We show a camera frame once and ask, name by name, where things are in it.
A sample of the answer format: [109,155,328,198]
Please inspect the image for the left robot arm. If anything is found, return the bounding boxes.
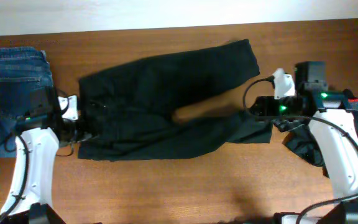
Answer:
[0,86,92,224]

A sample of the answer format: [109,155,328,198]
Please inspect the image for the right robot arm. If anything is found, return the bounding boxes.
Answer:
[248,61,358,224]

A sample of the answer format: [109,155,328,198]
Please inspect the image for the folded blue denim jeans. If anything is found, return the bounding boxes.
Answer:
[0,47,53,158]

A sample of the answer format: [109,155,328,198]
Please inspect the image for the black shorts with red waistband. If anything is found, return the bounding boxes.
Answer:
[283,89,358,167]

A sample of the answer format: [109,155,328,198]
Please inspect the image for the black trousers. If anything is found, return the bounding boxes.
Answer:
[78,39,272,161]

